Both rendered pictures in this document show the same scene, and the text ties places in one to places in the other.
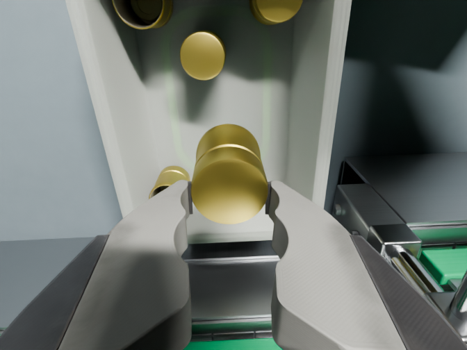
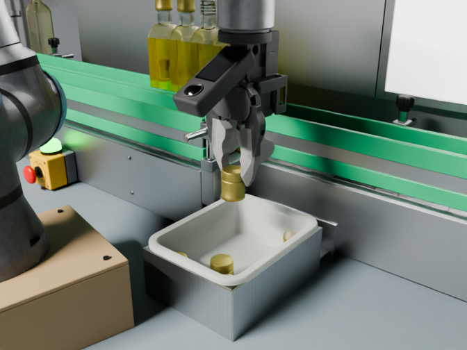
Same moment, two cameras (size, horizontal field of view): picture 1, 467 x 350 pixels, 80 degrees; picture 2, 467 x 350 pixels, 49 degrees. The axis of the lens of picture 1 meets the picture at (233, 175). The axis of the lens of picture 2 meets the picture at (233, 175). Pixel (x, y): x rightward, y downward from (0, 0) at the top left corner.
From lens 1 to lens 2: 0.66 m
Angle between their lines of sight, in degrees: 47
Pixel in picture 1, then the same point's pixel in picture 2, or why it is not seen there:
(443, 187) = (177, 187)
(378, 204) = (204, 186)
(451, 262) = (197, 153)
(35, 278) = (408, 241)
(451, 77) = (132, 235)
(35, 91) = (334, 335)
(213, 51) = (215, 258)
